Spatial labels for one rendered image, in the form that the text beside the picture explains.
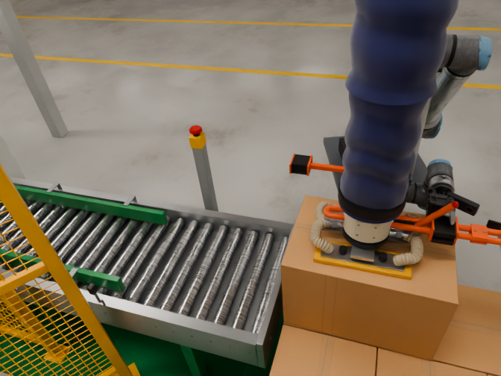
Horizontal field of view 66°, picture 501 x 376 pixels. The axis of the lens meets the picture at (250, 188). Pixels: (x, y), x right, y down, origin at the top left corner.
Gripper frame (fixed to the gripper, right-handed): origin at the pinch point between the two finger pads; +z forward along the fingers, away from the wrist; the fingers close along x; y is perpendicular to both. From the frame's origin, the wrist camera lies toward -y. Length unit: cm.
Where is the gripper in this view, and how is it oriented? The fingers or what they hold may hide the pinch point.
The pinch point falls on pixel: (451, 230)
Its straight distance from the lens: 150.1
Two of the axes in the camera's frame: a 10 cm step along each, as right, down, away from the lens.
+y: -9.5, -1.4, 2.8
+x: -0.8, -7.6, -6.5
